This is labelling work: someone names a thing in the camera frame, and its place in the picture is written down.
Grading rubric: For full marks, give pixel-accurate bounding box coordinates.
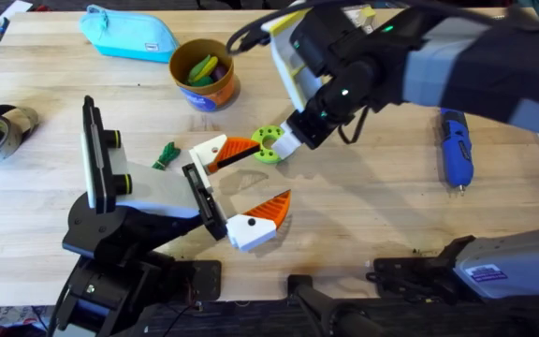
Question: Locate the turquoise zip bag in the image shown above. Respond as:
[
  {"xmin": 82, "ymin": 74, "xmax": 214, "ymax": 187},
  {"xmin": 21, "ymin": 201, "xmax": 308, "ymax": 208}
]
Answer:
[{"xmin": 79, "ymin": 4, "xmax": 181, "ymax": 65}]

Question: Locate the left wrist upright black plate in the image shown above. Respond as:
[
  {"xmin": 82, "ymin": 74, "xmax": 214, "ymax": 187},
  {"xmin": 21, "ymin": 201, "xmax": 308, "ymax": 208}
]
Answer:
[{"xmin": 80, "ymin": 95, "xmax": 117, "ymax": 215}]

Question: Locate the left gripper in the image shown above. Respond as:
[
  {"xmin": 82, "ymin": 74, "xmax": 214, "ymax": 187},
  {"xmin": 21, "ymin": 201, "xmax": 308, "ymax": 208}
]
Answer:
[{"xmin": 104, "ymin": 129, "xmax": 293, "ymax": 254}]

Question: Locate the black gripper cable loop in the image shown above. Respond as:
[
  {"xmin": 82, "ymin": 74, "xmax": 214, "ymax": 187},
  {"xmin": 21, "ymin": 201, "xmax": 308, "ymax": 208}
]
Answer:
[{"xmin": 337, "ymin": 106, "xmax": 370, "ymax": 145}]

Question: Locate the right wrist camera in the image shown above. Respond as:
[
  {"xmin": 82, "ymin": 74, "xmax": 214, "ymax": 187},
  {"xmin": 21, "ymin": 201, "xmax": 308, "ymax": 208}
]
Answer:
[{"xmin": 290, "ymin": 7, "xmax": 345, "ymax": 79}]

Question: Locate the blue electric screwdriver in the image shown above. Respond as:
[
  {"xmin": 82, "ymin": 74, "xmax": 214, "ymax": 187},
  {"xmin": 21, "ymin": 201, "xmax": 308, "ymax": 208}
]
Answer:
[{"xmin": 439, "ymin": 108, "xmax": 475, "ymax": 197}]

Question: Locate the white and yellow box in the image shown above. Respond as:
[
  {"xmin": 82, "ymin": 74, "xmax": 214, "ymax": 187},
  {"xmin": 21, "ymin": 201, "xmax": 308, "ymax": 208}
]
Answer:
[{"xmin": 262, "ymin": 3, "xmax": 378, "ymax": 113}]

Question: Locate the small green toy vegetable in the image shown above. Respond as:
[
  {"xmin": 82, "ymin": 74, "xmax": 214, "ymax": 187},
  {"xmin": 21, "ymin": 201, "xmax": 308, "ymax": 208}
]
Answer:
[{"xmin": 151, "ymin": 141, "xmax": 182, "ymax": 171}]

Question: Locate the black camera stand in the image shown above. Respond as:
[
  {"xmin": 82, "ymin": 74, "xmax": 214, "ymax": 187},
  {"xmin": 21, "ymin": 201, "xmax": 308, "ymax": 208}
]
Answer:
[{"xmin": 286, "ymin": 274, "xmax": 386, "ymax": 337}]

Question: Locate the tan tape roll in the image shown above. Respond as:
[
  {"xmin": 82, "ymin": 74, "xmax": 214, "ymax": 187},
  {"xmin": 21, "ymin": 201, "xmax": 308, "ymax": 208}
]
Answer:
[{"xmin": 0, "ymin": 104, "xmax": 40, "ymax": 159}]

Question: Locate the green disc with holes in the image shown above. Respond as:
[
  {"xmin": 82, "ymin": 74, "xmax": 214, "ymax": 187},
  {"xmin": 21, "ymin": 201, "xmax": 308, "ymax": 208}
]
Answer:
[{"xmin": 250, "ymin": 125, "xmax": 286, "ymax": 165}]

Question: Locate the orange tub with toys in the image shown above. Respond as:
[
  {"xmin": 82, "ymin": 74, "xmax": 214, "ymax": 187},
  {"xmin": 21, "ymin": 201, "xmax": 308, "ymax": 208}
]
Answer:
[{"xmin": 168, "ymin": 37, "xmax": 239, "ymax": 113}]

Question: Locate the black camera cable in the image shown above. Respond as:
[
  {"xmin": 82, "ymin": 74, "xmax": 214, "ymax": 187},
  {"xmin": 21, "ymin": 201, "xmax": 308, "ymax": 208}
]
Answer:
[{"xmin": 226, "ymin": 0, "xmax": 503, "ymax": 56}]

